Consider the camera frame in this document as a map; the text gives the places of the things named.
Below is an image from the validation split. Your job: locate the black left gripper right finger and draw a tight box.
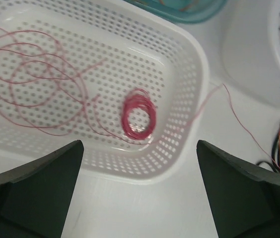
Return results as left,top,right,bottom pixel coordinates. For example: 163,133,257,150
197,140,280,238

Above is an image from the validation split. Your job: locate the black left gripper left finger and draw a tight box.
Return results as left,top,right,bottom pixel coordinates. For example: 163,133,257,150
0,140,84,238

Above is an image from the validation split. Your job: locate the thin red wire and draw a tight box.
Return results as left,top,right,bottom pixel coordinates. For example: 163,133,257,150
0,23,106,137

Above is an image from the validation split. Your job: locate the white deep plastic tub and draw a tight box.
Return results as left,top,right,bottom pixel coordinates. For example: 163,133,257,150
221,0,280,108

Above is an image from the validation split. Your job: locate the white perforated plastic basket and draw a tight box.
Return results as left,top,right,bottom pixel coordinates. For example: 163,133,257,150
0,0,210,183

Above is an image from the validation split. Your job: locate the teal transparent plastic bin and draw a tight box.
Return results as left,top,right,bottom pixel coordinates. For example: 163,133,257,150
126,0,227,24

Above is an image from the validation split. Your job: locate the coiled pink cable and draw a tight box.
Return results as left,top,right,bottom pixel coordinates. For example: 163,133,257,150
121,88,158,141

